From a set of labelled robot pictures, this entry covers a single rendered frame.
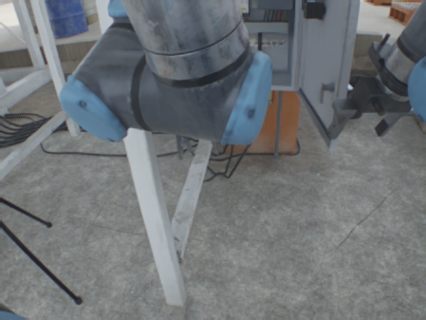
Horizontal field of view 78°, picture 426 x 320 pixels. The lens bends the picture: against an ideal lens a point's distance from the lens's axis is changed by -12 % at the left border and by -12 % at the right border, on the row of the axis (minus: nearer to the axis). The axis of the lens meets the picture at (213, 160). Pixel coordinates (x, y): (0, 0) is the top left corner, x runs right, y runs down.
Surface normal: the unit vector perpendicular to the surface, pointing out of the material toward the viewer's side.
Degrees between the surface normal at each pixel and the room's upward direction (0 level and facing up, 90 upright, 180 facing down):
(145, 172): 81
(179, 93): 111
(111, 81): 55
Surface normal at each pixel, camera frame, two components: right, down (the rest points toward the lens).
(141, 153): -0.18, 0.45
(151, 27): -0.40, 0.80
